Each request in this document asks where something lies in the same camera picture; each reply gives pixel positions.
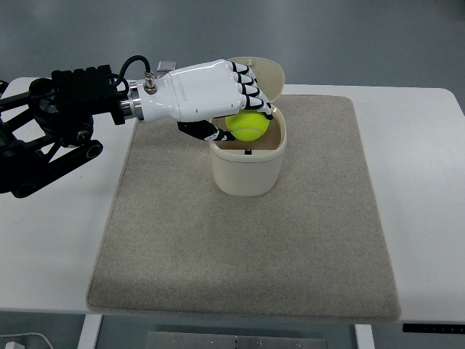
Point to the small clear plastic block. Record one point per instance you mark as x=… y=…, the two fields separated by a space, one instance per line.
x=165 y=66

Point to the grey felt mat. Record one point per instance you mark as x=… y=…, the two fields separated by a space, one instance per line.
x=312 y=247

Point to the white table leg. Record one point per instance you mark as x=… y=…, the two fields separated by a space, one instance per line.
x=364 y=336
x=90 y=332

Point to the metal floor plate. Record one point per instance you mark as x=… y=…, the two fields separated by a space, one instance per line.
x=186 y=340

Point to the yellow tennis ball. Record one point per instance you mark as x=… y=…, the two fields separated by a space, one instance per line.
x=247 y=126

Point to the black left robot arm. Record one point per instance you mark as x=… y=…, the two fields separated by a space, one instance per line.
x=52 y=133

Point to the white table leg left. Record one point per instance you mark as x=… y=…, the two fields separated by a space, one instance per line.
x=90 y=332

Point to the cream lidded bin box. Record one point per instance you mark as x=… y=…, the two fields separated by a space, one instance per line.
x=251 y=168

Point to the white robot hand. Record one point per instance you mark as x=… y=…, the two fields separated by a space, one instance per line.
x=193 y=94

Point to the white table leg right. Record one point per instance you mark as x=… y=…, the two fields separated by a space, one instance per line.
x=364 y=336

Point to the black desk control panel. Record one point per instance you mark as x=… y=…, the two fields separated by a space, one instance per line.
x=434 y=328

